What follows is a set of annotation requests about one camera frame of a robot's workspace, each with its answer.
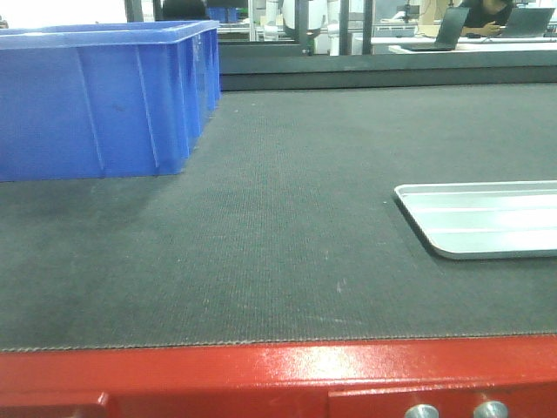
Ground dark conveyor belt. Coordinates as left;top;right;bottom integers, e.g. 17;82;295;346
1;84;556;351

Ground large blue plastic crate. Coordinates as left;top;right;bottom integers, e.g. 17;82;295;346
1;20;220;181

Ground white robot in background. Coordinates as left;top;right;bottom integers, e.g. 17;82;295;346
262;0;340;57

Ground silver metal tray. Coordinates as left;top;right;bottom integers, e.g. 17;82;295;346
394;180;556;260

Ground black laptop left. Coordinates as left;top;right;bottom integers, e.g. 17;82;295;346
399;7;470;52

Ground left silver bolt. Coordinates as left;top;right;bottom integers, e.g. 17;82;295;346
404;404;440;418

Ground silver bolt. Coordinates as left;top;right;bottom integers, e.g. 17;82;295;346
473;401;509;418
404;404;440;418

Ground seated person in black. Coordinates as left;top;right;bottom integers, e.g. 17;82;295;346
459;0;515;37

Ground right silver bolt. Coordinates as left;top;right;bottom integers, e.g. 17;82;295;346
473;401;509;418

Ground grey laptop right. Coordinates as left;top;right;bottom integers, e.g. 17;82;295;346
500;8;555;38

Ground red conveyor frame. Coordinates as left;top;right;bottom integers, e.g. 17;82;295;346
1;335;556;417

